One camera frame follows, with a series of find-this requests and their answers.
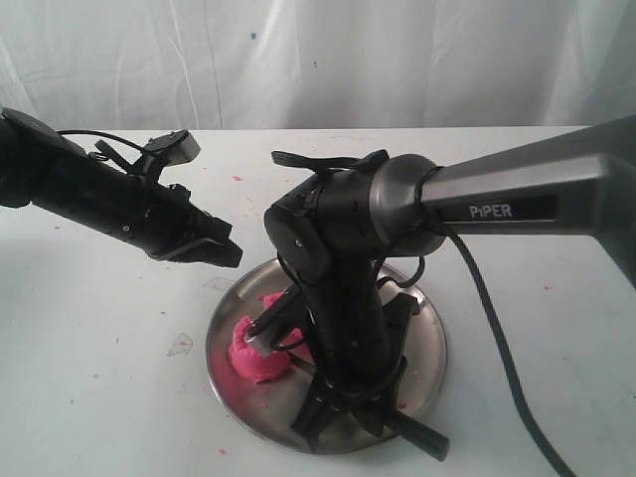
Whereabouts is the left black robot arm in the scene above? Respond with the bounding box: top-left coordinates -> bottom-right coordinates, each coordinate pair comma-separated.
1,108 -> 242,268

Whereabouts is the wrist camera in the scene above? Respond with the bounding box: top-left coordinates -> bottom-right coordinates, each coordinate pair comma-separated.
139,129 -> 201,173
244,285 -> 304,358

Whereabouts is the pink dough lump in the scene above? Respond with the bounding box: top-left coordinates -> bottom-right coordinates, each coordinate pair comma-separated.
229,316 -> 291,384

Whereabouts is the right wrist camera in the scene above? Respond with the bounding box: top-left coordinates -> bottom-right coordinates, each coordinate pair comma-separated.
244,285 -> 304,358

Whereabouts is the black knife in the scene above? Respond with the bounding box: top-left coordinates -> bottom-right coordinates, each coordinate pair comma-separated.
292,355 -> 451,450

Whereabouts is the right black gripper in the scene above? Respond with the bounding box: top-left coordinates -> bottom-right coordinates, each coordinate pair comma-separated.
291,267 -> 419,440

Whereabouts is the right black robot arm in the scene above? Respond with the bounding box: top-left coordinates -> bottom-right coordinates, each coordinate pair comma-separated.
264,116 -> 635,447

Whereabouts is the white backdrop cloth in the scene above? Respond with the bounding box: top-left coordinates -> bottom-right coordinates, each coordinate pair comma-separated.
1,1 -> 635,130

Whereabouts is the pink dough cut piece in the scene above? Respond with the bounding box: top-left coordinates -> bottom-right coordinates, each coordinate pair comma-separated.
258,290 -> 314,366

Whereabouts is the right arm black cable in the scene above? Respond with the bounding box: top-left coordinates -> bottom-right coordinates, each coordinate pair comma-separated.
272,218 -> 577,477

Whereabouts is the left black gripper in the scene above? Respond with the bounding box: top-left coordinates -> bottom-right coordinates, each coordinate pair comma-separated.
118,181 -> 244,269

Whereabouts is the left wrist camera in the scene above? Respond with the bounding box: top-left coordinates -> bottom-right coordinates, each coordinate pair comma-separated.
139,129 -> 201,173

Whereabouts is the round stainless steel plate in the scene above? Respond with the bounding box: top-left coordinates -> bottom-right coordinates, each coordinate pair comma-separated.
206,259 -> 448,452

